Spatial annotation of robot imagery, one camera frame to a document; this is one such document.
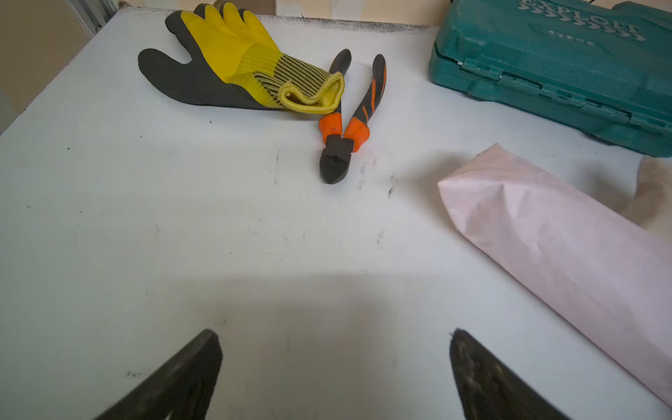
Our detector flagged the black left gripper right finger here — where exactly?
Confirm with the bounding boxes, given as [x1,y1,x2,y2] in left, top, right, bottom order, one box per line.
[450,329,568,420]

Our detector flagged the beige sleeved umbrella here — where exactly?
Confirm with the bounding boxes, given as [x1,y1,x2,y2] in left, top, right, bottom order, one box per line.
[621,156,671,243]

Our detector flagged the green plastic tool case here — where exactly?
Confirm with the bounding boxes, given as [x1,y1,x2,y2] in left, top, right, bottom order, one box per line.
[429,0,671,158]

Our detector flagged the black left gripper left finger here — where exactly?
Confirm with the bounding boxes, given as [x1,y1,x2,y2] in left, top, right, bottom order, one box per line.
[98,329,222,419]

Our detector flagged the pink sleeved umbrella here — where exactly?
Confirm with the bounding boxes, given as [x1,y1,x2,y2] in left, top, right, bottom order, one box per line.
[437,145,671,403]

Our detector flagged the yellow black work glove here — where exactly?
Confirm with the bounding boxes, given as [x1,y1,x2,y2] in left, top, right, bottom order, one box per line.
[138,1,345,115]

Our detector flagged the orange black cutting pliers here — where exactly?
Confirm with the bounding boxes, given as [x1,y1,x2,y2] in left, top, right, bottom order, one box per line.
[318,54,387,185]

